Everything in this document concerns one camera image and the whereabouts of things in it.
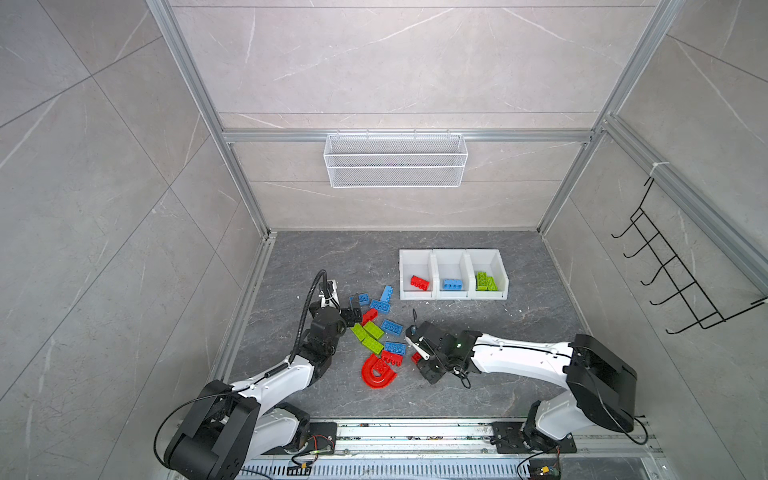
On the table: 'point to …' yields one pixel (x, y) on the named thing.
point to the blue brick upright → (387, 293)
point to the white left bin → (420, 263)
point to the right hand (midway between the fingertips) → (424, 363)
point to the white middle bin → (452, 265)
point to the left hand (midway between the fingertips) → (342, 290)
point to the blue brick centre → (391, 327)
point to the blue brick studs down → (382, 307)
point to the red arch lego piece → (386, 377)
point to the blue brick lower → (399, 348)
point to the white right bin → (489, 261)
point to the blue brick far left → (364, 299)
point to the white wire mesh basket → (396, 160)
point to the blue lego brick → (453, 284)
